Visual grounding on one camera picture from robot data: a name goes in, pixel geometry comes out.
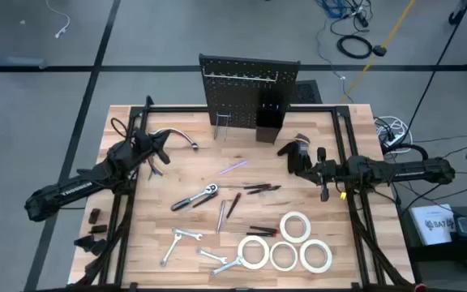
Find blue cable bunch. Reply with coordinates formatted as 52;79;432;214
315;0;349;20

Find white power strip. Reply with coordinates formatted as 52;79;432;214
385;133;407;149

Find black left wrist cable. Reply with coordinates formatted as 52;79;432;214
110;116;132;141

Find black cable cluster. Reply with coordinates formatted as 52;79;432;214
329;0;375;30

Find white floor cable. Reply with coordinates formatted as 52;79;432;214
45;0;71;40

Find thin cable white plug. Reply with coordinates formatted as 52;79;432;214
315;18;348;82

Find white printed booklet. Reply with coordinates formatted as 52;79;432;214
410;204;458;247

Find black perforated plate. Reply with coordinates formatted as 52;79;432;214
289;79;323;105

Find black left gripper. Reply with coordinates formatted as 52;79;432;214
134;128;173;165

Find silver pegboard hook rail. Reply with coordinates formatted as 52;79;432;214
202;67;279;83

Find black pegboard tool bin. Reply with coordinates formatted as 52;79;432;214
255;103;285;145

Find coiled black cable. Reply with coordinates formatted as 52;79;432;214
336;34;375;61

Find silver wire loop hook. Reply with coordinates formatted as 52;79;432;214
213;112;232;142

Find thick black base cable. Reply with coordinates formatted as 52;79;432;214
381;141;430;163

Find black stand legs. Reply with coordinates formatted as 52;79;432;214
404;0;467;139

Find black metal pegboard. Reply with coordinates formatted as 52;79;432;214
199;53;302;131

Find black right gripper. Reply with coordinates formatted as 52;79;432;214
296;147;349;203

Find black equipment cart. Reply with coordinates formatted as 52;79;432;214
398;204;467;292

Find black metal table frame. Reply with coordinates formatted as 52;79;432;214
67;95;418;292

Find silver ratchet wrench black grip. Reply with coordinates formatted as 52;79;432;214
169;182;220;213

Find white masking tape roll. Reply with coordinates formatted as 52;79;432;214
237;234;271;271
279;211;312;244
298;238;334;274
268;241;299;273

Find curved grey cable hose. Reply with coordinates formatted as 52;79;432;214
147;127;199;181

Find white cable coil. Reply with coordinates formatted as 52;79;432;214
373;115;412;156

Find black bracket part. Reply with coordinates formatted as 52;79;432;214
73;234;109;257

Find grey metal stand foot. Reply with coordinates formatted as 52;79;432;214
0;30;49;70

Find large silver wrench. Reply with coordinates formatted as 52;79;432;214
208;255;246;278

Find black work glove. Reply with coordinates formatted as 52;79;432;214
276;133;313;176

